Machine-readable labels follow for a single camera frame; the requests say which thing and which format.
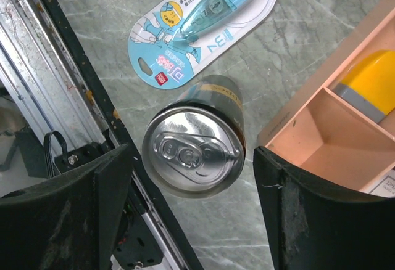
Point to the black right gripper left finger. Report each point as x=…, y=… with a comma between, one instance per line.
x=50, y=225

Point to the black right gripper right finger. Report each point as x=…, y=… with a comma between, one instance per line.
x=312, y=223

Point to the black yellow beverage can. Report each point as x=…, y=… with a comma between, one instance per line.
x=195, y=147

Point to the white card in organizer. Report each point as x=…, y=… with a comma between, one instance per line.
x=385, y=187

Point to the orange plastic desk organizer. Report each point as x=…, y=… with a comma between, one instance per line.
x=323, y=134

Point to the yellow block in organizer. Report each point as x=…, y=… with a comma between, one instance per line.
x=369, y=85

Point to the blue correction tape package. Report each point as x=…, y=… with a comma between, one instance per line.
x=177, y=39

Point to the aluminium mounting rail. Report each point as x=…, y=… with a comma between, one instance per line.
x=52, y=82

